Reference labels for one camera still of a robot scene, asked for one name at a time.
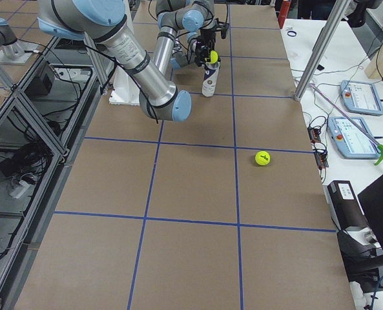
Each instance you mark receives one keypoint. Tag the upper blue teach pendant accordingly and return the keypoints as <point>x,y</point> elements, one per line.
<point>361,98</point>

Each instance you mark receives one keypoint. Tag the white blue tennis ball can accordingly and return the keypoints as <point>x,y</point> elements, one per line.
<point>210,78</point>

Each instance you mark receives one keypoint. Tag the green handled reacher grabber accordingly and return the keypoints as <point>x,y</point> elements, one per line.
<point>364,131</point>

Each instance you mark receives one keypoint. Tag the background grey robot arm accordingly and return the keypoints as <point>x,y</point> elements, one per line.
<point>12,50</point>

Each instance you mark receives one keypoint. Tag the red cylinder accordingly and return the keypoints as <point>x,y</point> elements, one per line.
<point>284,9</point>

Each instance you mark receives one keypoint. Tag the blue teach pendant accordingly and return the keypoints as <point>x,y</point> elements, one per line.
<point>361,98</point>
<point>350,141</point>

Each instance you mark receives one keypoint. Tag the yellow Roland Garros tennis ball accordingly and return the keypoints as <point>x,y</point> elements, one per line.
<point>213,57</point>

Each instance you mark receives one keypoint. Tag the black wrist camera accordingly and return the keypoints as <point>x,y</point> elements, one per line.
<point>222,28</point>

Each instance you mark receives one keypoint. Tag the lower blue teach pendant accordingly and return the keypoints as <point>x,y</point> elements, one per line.
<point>350,141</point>

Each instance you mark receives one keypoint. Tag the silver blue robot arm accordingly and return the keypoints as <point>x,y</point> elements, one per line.
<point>106,23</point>
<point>180,58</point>

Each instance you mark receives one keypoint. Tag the yellow Wilson tennis ball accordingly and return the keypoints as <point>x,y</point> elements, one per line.
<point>262,158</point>

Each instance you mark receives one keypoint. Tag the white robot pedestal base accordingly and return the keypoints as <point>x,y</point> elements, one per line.
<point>124,89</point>

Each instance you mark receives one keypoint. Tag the black box with label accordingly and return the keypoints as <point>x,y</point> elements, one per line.
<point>346,207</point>

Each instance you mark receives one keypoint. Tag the aluminium frame post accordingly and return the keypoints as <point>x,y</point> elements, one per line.
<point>320,46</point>

